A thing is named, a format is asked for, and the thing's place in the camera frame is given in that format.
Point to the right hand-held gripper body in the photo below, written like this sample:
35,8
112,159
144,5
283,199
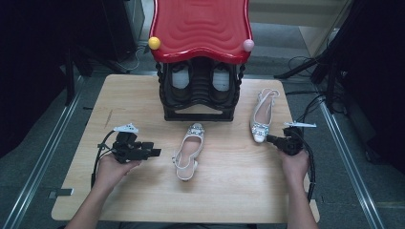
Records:
293,141

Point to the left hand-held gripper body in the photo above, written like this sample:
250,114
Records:
129,149

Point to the white heeled slingback shoe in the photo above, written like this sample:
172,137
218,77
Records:
258,133
195,130

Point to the black leather shoe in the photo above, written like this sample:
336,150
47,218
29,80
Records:
221,81
181,79

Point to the red and black shoe rack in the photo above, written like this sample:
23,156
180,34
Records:
200,25

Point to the person's right hand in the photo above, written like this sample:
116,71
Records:
297,168

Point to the person's left hand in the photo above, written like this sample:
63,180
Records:
111,171

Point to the grey tape strip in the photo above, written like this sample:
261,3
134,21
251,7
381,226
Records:
60,192
320,199

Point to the black tripod stand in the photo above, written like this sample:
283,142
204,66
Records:
318,68

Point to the black metal stand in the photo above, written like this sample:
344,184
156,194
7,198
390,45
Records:
69,79

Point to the dark curtain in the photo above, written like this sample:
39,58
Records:
379,79
31,63

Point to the black cabinet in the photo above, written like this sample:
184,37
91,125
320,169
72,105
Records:
121,28

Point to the metal floor rail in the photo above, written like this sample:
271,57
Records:
350,165
41,152

